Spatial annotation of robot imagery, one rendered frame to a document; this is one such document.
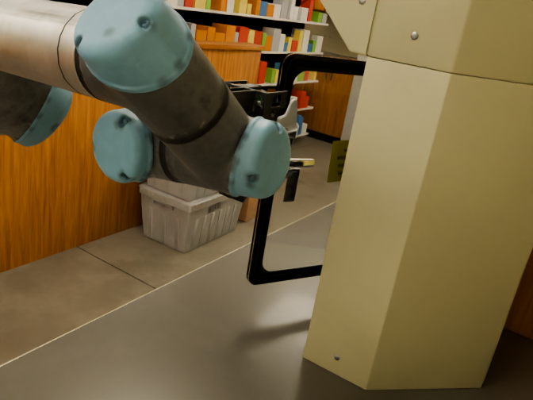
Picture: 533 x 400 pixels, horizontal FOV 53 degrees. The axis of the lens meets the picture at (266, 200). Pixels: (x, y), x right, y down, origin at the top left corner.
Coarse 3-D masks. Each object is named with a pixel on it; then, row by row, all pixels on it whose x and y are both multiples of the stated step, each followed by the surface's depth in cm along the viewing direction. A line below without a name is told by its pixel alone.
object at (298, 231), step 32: (320, 96) 86; (352, 96) 89; (320, 128) 88; (320, 160) 91; (320, 192) 94; (256, 224) 89; (288, 224) 93; (320, 224) 97; (288, 256) 96; (320, 256) 100
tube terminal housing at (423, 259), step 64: (384, 0) 66; (448, 0) 62; (512, 0) 62; (384, 64) 68; (448, 64) 64; (512, 64) 65; (384, 128) 70; (448, 128) 67; (512, 128) 68; (384, 192) 72; (448, 192) 70; (512, 192) 72; (384, 256) 74; (448, 256) 74; (512, 256) 76; (320, 320) 82; (384, 320) 76; (448, 320) 78; (384, 384) 81; (448, 384) 83
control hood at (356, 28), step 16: (320, 0) 71; (336, 0) 70; (352, 0) 69; (368, 0) 67; (336, 16) 70; (352, 16) 69; (368, 16) 68; (352, 32) 69; (368, 32) 68; (352, 48) 70; (368, 48) 69
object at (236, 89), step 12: (228, 84) 70; (240, 84) 72; (252, 84) 73; (240, 96) 65; (252, 96) 67; (264, 96) 67; (276, 96) 71; (252, 108) 68; (264, 108) 67; (276, 108) 70; (276, 120) 73
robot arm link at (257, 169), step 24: (240, 120) 47; (264, 120) 49; (168, 144) 45; (192, 144) 45; (216, 144) 45; (240, 144) 47; (264, 144) 47; (288, 144) 50; (168, 168) 52; (192, 168) 48; (216, 168) 48; (240, 168) 47; (264, 168) 48; (288, 168) 51; (240, 192) 49; (264, 192) 49
